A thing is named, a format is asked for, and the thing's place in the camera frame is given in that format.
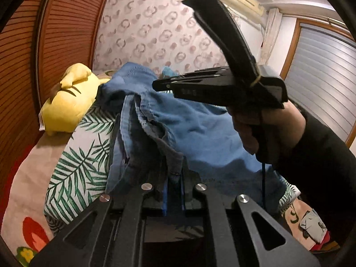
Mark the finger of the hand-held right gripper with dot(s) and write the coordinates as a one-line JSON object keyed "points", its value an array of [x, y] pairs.
{"points": [[200, 86]]}

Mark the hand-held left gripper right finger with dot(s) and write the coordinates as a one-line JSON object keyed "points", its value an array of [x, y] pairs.
{"points": [[222, 228]]}

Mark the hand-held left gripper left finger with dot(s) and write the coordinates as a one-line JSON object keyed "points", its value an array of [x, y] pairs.
{"points": [[130, 228]]}

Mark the blue denim pants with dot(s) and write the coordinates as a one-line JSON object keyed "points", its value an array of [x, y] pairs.
{"points": [[194, 133]]}

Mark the person's right forearm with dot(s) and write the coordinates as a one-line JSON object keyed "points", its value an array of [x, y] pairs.
{"points": [[319, 158]]}

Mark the person's right hand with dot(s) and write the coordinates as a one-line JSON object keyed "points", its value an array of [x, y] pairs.
{"points": [[281, 128]]}

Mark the white curtain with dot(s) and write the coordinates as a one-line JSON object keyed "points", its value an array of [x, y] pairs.
{"points": [[271, 36]]}

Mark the grey window blind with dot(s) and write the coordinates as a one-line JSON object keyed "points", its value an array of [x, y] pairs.
{"points": [[322, 75]]}

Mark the white leaf-print sheet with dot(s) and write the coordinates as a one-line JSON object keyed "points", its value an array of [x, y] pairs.
{"points": [[80, 155]]}

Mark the white air conditioner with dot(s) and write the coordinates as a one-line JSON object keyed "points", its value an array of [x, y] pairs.
{"points": [[242, 1]]}

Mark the grey printed cloth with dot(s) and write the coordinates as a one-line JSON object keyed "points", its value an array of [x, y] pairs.
{"points": [[313, 224]]}

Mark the red cloth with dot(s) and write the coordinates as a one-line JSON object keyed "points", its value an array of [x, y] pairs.
{"points": [[324, 247]]}

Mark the yellow plush toy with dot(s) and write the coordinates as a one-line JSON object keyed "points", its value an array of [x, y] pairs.
{"points": [[72, 97]]}

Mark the louvered wooden wardrobe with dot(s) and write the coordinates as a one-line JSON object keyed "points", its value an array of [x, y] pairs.
{"points": [[61, 33]]}

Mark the wooden window frame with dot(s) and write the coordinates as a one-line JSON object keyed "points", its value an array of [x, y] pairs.
{"points": [[290, 47]]}

